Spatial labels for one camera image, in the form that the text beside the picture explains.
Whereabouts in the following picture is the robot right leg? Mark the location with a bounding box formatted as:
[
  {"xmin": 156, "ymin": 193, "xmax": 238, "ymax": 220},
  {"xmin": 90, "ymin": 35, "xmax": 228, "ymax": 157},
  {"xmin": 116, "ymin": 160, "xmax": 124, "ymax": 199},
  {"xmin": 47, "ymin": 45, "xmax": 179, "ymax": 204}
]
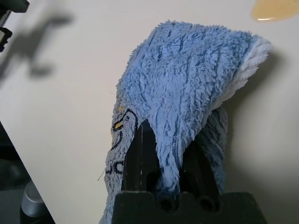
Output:
[{"xmin": 20, "ymin": 181, "xmax": 47, "ymax": 224}]

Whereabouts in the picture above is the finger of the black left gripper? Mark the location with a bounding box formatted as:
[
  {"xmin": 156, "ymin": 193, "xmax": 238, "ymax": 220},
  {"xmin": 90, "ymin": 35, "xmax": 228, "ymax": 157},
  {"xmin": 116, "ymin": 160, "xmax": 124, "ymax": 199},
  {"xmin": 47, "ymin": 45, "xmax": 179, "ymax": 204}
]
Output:
[
  {"xmin": 0, "ymin": 26, "xmax": 13, "ymax": 54},
  {"xmin": 10, "ymin": 0, "xmax": 30, "ymax": 13}
]

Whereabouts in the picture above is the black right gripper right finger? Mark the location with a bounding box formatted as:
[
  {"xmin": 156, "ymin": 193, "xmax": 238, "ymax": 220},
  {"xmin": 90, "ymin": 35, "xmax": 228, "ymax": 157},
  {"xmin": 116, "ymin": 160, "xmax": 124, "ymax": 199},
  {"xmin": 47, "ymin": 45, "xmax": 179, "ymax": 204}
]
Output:
[{"xmin": 179, "ymin": 137, "xmax": 222, "ymax": 195}]

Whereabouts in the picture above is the blue fluffy embroidered rag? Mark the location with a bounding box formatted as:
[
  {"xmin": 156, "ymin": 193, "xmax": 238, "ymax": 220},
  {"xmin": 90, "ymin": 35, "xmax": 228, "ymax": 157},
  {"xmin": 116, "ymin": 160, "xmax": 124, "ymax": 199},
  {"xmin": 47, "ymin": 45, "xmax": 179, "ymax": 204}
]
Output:
[{"xmin": 97, "ymin": 20, "xmax": 274, "ymax": 224}]

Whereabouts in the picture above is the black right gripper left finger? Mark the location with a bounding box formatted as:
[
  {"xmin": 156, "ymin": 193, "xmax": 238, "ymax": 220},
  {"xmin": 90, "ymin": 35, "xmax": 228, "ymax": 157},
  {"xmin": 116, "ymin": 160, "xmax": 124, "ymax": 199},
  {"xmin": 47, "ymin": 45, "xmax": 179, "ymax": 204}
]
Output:
[{"xmin": 121, "ymin": 118, "xmax": 162, "ymax": 192}]

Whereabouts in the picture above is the yellowish liquid puddle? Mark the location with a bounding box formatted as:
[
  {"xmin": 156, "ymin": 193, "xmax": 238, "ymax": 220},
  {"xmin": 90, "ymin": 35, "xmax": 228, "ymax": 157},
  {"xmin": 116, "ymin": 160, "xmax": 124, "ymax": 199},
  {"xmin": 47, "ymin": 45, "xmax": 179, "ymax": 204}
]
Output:
[{"xmin": 251, "ymin": 0, "xmax": 299, "ymax": 23}]

